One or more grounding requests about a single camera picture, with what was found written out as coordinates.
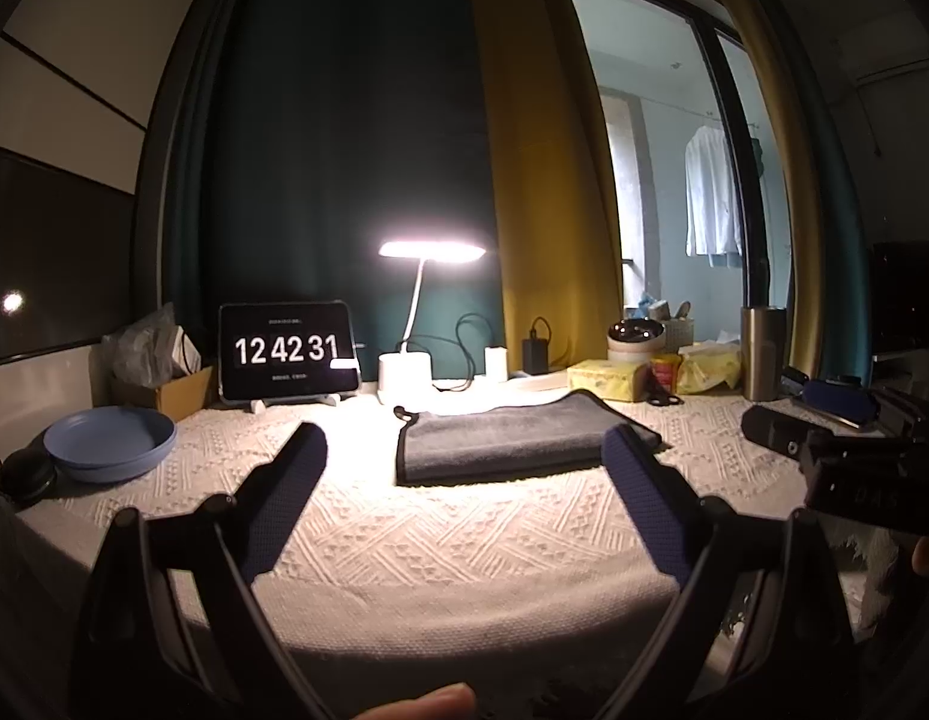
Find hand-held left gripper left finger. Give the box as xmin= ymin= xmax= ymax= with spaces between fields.
xmin=68 ymin=422 xmax=331 ymax=720

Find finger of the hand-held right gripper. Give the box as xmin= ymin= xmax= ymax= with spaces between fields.
xmin=801 ymin=378 xmax=883 ymax=433
xmin=741 ymin=405 xmax=812 ymax=460

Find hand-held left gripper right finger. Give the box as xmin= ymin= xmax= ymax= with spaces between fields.
xmin=601 ymin=424 xmax=861 ymax=720

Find grey towel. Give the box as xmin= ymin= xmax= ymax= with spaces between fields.
xmin=393 ymin=390 xmax=665 ymax=487

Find person's left hand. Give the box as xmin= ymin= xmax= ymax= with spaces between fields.
xmin=352 ymin=682 xmax=478 ymax=720

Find steel tumbler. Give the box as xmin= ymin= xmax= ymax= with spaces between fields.
xmin=741 ymin=305 xmax=787 ymax=402

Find yellow plastic packet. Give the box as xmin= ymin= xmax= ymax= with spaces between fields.
xmin=676 ymin=341 xmax=743 ymax=396

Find white tablet stand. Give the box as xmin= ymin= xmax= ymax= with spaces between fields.
xmin=243 ymin=390 xmax=347 ymax=416

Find black monitor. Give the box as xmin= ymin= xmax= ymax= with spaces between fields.
xmin=871 ymin=240 xmax=929 ymax=357

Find cardboard box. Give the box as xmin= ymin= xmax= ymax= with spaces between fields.
xmin=110 ymin=364 xmax=214 ymax=422

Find black tablet showing clock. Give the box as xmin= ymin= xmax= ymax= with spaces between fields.
xmin=218 ymin=301 xmax=361 ymax=400

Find white pot with black lid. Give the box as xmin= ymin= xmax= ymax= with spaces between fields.
xmin=607 ymin=320 xmax=664 ymax=365

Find white textured tablecloth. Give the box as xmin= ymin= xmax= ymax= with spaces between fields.
xmin=14 ymin=382 xmax=904 ymax=691

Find white desk lamp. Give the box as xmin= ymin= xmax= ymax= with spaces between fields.
xmin=378 ymin=238 xmax=487 ymax=406

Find teal curtain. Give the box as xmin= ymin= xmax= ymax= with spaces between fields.
xmin=757 ymin=0 xmax=876 ymax=385

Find blue plate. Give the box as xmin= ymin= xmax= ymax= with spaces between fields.
xmin=43 ymin=405 xmax=178 ymax=485

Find black power adapter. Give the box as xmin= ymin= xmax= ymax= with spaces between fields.
xmin=522 ymin=317 xmax=553 ymax=374

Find clear plastic bag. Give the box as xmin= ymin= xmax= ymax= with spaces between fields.
xmin=99 ymin=304 xmax=203 ymax=389

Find yellow curtain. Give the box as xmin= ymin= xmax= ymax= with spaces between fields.
xmin=697 ymin=0 xmax=826 ymax=383
xmin=464 ymin=0 xmax=625 ymax=376

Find white hanging shirt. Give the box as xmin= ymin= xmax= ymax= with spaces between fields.
xmin=684 ymin=124 xmax=745 ymax=269

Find black round lid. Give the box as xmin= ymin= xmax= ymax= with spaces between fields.
xmin=0 ymin=446 xmax=58 ymax=507

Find dark green curtain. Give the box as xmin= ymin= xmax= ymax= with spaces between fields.
xmin=160 ymin=0 xmax=505 ymax=383

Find black cable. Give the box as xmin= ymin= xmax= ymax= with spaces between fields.
xmin=433 ymin=313 xmax=505 ymax=393

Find black window frame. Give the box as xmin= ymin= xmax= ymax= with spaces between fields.
xmin=555 ymin=0 xmax=773 ymax=316

